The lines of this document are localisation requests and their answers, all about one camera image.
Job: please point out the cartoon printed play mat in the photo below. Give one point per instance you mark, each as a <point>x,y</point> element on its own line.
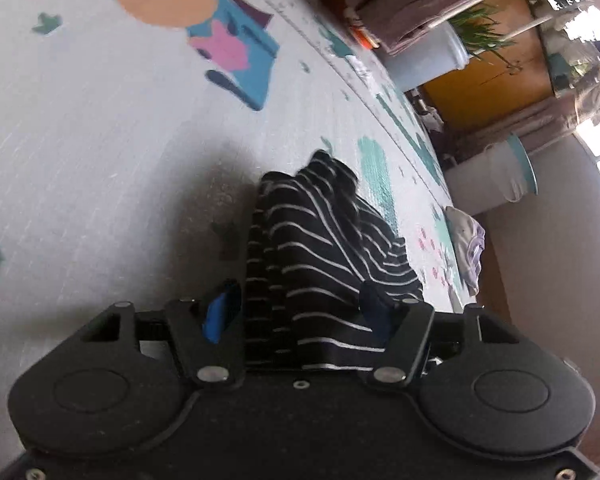
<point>105,135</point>

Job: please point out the black white striped shirt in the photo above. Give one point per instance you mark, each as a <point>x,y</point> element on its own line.
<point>320,240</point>

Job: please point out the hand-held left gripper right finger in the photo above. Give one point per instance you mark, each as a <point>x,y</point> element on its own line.
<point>375,306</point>

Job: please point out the green plant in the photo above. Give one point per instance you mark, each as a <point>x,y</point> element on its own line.
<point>482,30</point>

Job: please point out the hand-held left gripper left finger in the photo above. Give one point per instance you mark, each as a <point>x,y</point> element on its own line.
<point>220,310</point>

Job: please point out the beige and purple cloth pile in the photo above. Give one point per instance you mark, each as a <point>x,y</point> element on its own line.
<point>467,245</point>

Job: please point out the white bucket with teal lid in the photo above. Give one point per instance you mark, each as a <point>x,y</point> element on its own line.
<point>490,172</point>

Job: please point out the white plant pot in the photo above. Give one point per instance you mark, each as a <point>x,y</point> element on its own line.
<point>425,57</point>

